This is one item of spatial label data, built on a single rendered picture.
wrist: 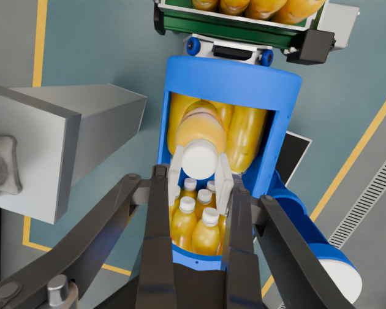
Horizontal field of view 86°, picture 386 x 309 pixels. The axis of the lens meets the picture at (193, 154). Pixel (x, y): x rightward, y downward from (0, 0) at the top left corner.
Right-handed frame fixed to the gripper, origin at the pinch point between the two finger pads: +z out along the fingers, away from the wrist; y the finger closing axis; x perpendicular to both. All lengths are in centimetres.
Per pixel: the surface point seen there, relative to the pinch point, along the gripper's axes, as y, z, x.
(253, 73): 6.5, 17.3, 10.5
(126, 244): -49, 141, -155
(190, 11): -6.9, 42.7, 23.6
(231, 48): 4.2, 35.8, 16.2
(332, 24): 34, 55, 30
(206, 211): 5.0, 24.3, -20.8
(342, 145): 114, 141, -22
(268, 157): 13.9, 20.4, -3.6
